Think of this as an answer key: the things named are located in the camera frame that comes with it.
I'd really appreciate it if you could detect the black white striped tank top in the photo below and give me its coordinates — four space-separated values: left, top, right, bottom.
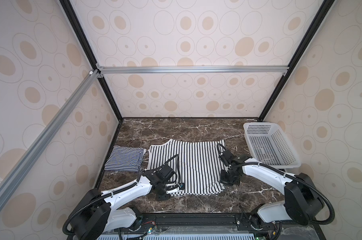
148 139 227 197

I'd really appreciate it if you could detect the blue white striped tank top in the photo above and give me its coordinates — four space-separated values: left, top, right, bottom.
105 145 147 173

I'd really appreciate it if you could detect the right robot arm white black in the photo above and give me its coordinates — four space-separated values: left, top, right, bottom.
217 144 336 229

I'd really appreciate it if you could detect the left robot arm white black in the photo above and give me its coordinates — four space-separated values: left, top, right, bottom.
62 164 183 240

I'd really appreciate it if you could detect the white plastic laundry basket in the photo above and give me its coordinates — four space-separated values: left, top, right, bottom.
243 122 301 169

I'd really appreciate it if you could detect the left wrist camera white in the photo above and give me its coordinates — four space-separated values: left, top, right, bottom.
166 183 185 194

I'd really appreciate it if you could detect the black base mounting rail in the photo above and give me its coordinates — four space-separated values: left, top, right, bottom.
67 212 326 240

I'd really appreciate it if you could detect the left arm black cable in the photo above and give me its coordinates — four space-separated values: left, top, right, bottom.
62 154 182 236

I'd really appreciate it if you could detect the horizontal aluminium back rail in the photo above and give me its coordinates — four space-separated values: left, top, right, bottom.
100 65 289 74

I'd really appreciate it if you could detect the diagonal aluminium left rail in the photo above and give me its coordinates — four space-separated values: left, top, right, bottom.
0 69 100 212

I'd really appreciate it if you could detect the left black corner post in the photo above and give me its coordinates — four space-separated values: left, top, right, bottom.
59 0 124 122

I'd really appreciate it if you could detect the black corner post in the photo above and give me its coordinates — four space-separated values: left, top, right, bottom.
59 0 124 122
258 0 336 122

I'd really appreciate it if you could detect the right black corner post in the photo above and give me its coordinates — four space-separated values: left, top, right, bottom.
258 0 336 122

